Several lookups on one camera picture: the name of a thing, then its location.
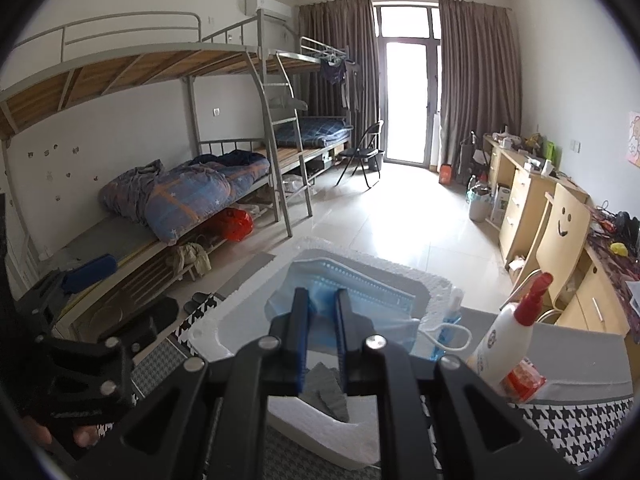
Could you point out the red snack packet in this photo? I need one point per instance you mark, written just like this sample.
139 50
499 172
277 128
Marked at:
523 382

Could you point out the houndstooth table cloth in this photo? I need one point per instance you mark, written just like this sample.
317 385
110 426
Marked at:
174 432

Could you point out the pink cartoon wall picture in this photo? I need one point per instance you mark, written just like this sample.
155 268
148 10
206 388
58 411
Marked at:
633 146

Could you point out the blue surgical face mask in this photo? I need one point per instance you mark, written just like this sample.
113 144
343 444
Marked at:
398 316

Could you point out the brown curtain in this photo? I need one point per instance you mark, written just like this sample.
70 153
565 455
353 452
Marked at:
341 34
481 75

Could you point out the blue orange quilt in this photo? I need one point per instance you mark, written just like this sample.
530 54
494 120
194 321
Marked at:
172 202

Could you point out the red plastic bag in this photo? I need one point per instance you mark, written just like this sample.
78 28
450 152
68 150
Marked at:
232 224

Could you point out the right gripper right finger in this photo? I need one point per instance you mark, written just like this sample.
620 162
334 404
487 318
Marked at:
372 365

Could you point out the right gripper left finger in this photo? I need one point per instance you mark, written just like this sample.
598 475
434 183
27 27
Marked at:
271 365

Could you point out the black folding chair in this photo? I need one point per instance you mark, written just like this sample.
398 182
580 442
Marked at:
366 156

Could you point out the left brown curtain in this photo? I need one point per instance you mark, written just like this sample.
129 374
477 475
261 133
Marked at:
341 34

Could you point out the grey metal bunk bed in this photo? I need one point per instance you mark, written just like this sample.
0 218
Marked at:
69 129

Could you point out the glass balcony door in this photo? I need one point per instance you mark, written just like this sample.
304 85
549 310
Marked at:
409 37

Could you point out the far metal bunk bed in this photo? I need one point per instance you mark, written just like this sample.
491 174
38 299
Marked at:
307 106

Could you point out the left hand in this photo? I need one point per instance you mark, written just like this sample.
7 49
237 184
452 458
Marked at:
81 438

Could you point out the wooden smiley face chair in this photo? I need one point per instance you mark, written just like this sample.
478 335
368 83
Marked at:
557 246

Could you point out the right brown curtain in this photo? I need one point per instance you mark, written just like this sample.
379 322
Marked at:
481 75

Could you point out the grey cloth in box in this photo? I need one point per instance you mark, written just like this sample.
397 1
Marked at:
322 390

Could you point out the white air conditioner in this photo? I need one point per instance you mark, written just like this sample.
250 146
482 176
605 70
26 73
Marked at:
271 8

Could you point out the long wooden desk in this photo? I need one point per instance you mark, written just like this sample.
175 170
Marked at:
603 293

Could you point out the blue liquid spray bottle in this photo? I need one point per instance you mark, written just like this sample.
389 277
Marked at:
452 309

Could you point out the white lotion pump bottle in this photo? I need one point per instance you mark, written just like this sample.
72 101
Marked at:
507 340

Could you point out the yellow object on desk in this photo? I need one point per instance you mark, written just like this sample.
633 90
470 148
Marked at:
619 248

